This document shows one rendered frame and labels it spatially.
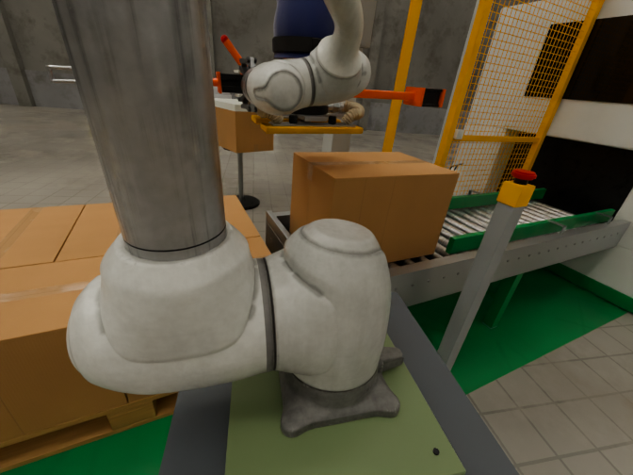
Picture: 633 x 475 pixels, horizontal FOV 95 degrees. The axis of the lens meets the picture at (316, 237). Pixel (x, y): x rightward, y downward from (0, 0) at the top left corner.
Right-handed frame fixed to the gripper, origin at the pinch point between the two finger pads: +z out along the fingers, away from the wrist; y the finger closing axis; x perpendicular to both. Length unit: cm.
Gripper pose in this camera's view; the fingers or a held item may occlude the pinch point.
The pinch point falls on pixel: (240, 83)
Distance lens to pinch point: 104.5
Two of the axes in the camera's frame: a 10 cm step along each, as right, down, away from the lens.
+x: 9.0, -1.3, 4.1
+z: -4.2, -4.5, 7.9
